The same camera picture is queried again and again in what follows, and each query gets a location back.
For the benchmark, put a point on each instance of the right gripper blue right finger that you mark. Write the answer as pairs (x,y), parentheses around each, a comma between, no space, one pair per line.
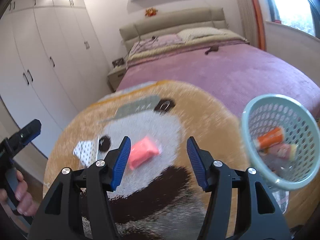
(258,214)

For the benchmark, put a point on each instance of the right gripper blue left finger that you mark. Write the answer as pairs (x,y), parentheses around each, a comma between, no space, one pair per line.
(59,215)

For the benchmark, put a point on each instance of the clear plastic milk bottle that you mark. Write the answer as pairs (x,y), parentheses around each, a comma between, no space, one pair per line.
(281,169)

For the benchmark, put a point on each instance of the pink green drink bottle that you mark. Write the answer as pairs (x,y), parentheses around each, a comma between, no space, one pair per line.
(282,151)

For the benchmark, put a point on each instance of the orange paper cup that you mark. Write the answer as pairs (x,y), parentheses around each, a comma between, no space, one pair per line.
(273,137)

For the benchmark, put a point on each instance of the pink foam block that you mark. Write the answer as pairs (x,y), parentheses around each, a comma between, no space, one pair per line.
(142,151)

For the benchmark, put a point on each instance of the left hand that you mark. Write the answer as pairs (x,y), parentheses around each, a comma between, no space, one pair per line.
(26,205)

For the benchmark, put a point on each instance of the light green plastic basket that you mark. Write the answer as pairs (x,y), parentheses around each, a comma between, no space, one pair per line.
(268,111)

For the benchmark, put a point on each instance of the white wardrobe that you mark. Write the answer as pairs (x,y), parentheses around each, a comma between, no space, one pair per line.
(52,64)

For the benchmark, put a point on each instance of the round plush cartoon rug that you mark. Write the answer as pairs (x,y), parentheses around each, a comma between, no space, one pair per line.
(158,197)

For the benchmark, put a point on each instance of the beige bedside table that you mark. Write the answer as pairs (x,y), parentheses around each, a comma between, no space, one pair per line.
(115,76)

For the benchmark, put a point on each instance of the black item on nightstand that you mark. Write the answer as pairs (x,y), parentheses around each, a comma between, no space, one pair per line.
(118,62)

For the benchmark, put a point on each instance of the bed with purple cover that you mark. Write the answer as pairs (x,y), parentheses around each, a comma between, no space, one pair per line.
(235,74)

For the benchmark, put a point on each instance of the dark object on bed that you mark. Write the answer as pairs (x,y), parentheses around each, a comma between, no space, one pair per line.
(214,48)

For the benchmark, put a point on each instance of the purple pillow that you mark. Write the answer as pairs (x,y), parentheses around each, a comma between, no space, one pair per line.
(155,42)

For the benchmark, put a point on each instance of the orange plush toy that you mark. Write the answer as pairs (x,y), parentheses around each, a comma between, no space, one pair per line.
(151,12)

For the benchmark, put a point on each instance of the cream pillow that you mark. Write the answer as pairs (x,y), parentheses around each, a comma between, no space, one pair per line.
(199,32)

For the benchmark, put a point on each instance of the beige padded headboard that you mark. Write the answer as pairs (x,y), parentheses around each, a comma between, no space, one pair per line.
(172,23)

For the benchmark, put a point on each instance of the orange beige curtain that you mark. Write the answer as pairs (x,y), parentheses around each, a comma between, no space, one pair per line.
(252,22)

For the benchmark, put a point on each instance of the dark framed window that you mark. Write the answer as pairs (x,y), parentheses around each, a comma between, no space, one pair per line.
(297,14)

